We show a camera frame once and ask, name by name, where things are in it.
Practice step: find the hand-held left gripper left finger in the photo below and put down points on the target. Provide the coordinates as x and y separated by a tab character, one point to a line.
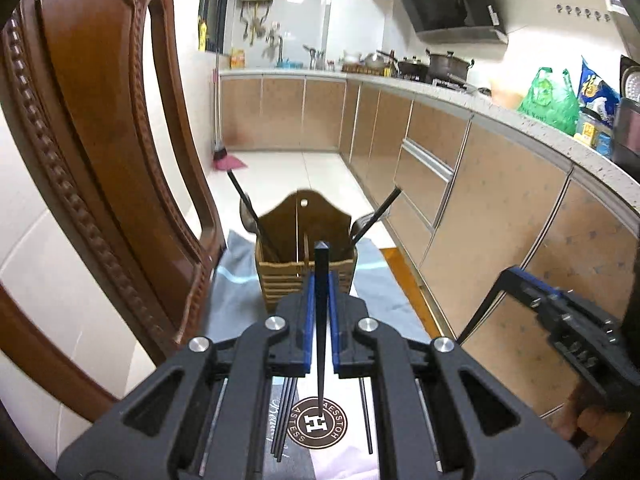
310	320

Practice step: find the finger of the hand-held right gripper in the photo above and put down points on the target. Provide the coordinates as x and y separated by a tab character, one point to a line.
545	300

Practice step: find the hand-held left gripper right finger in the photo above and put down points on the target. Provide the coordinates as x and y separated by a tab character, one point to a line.
334	320

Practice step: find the group of black chopsticks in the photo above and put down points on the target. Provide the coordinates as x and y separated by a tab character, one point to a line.
287	410

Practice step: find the brown wooden utensil holder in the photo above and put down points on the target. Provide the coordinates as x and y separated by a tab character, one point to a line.
280	230

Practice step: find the metal spoon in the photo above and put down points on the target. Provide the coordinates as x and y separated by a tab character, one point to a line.
246	217

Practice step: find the person's right hand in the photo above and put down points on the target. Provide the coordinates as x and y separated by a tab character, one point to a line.
585	420

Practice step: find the grey pink plaid cloth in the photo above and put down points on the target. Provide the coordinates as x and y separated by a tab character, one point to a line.
230	290

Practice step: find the tan kitchen base cabinets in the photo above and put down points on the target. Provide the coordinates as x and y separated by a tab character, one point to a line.
500	210

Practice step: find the glass jar yellow label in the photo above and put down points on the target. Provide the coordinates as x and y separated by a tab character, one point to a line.
592	135

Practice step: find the pink broom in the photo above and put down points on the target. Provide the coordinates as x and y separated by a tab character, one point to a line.
230	161

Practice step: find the dark purple rice cooker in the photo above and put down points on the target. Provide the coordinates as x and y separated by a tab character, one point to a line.
627	135

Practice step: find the speckled kitchen countertop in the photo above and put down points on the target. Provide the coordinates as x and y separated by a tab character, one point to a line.
500	115

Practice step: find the green plastic bag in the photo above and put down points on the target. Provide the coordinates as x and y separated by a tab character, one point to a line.
547	102

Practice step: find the orange plastic basket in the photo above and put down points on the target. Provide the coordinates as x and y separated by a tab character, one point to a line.
506	94

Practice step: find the blue snack bag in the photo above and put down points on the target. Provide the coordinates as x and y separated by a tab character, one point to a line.
597	90

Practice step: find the dark metal cooking pot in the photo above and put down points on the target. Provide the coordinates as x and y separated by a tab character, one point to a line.
447	67

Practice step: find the blue basin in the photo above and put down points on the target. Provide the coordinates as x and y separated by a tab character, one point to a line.
290	64

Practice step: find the metal utensil cup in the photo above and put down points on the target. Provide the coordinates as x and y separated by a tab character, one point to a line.
317	60

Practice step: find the black wok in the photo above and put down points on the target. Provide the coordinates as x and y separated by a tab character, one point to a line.
412	70

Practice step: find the stack of white bowls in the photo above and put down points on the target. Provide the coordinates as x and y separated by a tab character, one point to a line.
352	57

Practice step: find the yellow box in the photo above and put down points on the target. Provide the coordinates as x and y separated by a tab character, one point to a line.
237	59

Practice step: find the metal sink faucet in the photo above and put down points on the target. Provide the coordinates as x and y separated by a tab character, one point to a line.
277	45

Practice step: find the carved brown wooden chair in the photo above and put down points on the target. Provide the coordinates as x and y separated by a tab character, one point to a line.
100	135

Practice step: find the yellow bottle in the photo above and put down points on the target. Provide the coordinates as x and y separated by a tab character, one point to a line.
202	35

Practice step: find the dark window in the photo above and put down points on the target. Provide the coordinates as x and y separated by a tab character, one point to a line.
215	5

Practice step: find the row of wall hooks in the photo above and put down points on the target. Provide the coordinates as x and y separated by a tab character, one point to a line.
582	11

